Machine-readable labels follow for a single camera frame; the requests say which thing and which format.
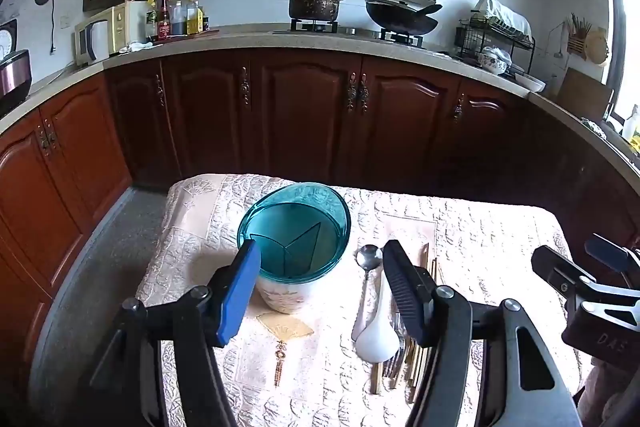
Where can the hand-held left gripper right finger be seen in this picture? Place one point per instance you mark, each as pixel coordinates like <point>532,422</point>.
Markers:
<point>405,297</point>

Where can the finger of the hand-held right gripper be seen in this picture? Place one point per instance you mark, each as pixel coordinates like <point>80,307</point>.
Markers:
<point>607,253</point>
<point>557,269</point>

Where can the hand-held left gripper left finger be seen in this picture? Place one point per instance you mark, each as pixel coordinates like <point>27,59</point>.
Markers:
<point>239,297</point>

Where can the white ceramic spoon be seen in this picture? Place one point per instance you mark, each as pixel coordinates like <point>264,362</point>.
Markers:
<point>377,339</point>

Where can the metal spoon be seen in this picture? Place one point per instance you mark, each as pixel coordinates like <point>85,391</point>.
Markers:
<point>368,257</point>

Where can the teal-rimmed white utensil holder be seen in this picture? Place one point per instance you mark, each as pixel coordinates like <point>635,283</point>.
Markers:
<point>295,292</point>

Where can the silver fork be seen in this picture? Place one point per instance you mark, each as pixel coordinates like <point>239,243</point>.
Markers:
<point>394,369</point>

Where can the person's right forearm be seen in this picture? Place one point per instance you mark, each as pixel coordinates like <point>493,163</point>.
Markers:
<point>612,397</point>

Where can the cream quilted tablecloth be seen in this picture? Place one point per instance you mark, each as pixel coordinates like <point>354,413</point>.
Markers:
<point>500,247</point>

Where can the white plastic bottle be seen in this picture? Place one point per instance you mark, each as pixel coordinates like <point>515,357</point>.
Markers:
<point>631,124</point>

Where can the wooden cutting board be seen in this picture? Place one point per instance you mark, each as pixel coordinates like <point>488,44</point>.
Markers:
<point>582,94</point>

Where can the white bowl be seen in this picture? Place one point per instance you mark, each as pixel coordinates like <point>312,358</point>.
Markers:
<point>531,83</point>

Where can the wooden kitchen base cabinets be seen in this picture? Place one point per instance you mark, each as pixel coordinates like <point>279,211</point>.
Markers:
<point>300,117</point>

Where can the round bamboo strainer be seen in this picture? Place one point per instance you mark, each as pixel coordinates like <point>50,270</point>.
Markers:
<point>597,48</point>

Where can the wicker chopstick holder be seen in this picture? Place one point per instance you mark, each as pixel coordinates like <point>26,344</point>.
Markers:
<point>579,44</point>

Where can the floral ceramic bowl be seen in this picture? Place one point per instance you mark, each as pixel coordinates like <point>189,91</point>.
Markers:
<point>494,61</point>

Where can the white cloth cover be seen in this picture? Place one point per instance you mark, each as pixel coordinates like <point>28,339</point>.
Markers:
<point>505,14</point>

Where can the red tray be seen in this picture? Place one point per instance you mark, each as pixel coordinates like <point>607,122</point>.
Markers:
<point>200,34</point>

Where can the white rag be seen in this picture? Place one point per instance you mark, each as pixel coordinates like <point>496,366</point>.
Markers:
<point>135,47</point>

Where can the gas stove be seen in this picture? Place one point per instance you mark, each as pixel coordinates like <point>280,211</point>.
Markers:
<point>350,31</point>

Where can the black wok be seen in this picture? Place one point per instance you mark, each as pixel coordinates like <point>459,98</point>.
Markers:
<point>400,19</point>

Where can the group of condiment bottles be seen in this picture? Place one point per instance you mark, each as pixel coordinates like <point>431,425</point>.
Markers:
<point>192,19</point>

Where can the cream microwave oven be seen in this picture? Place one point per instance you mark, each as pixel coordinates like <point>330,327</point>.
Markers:
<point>115,32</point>

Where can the stockpot with lid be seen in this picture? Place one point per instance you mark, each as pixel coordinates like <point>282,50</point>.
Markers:
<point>314,6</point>

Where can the rice cooker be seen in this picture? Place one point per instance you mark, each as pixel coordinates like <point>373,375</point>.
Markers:
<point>12,79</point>

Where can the wall socket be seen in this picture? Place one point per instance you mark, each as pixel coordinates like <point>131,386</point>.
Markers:
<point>65,21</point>

